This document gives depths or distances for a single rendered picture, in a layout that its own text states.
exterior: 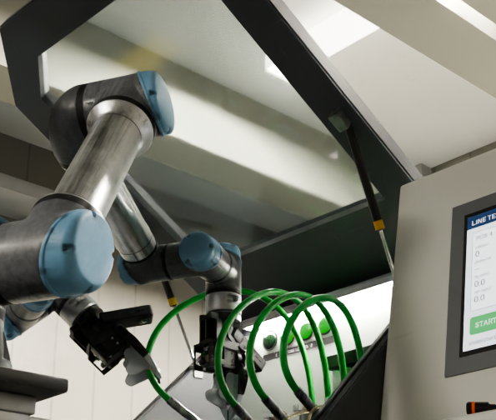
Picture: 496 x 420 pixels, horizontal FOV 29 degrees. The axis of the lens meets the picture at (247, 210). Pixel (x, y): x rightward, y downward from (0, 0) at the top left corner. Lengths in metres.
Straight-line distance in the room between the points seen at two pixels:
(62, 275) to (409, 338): 0.71
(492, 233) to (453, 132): 2.56
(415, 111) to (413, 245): 2.26
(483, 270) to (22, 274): 0.81
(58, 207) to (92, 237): 0.07
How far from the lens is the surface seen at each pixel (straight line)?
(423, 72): 3.84
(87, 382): 4.16
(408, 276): 1.83
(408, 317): 1.78
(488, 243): 1.74
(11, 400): 1.35
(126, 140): 1.56
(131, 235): 1.88
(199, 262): 1.88
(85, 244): 1.32
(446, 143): 4.38
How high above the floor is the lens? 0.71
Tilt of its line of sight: 24 degrees up
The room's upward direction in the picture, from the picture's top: 1 degrees counter-clockwise
